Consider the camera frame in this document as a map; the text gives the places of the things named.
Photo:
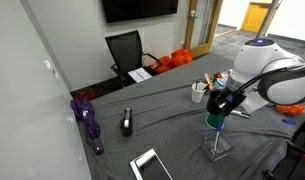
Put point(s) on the grey tablecloth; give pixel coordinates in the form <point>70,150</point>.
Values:
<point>165,133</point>

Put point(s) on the wooden block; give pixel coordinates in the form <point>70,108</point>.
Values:
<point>209,81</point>

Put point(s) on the clear acrylic box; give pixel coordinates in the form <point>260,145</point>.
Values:
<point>217,150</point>

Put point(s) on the wooden glass door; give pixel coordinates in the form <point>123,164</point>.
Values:
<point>205,26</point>

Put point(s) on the crumpled orange bag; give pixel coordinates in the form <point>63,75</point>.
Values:
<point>290,109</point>

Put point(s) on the red item on floor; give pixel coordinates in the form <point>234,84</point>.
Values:
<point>86,94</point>

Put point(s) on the green plastic cup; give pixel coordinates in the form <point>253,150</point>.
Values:
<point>214,120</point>

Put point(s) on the round blue tin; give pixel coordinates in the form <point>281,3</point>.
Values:
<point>220,83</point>

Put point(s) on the black mesh office chair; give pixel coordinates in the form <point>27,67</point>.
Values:
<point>127,51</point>

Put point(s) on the clear tray with tins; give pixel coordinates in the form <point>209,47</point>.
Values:
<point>218,77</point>

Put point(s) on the small orange plastic bag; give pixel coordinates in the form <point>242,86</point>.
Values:
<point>162,64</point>

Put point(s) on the blue marker pen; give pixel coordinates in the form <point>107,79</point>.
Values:
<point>217,136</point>

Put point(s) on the black marker blue cap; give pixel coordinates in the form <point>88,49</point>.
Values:
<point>242,114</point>

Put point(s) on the silver flat device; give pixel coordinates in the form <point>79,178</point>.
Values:
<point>152,166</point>

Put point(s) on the purple folded umbrella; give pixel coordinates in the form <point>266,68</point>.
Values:
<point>88,120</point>

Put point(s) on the white paper cup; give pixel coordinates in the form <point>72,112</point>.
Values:
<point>198,93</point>

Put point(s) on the black wall television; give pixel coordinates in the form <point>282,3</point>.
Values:
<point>138,9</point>

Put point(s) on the white paper sheet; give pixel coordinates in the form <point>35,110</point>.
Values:
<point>140,74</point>

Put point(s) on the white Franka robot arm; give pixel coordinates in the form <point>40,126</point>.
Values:
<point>272,70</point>

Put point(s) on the small blue clip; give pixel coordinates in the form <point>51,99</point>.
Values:
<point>288,122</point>

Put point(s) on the black markers in cup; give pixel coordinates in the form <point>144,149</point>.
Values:
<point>196,84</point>

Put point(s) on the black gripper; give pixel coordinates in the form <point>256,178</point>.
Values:
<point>235,101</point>

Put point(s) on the black tape dispenser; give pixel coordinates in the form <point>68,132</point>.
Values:
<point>126,121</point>

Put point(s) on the metal partition post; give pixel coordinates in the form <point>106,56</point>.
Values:
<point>268,18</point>

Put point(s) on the yellow wooden door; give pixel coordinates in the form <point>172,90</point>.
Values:
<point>255,16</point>

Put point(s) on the large orange plastic bag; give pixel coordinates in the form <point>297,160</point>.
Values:
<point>181,57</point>

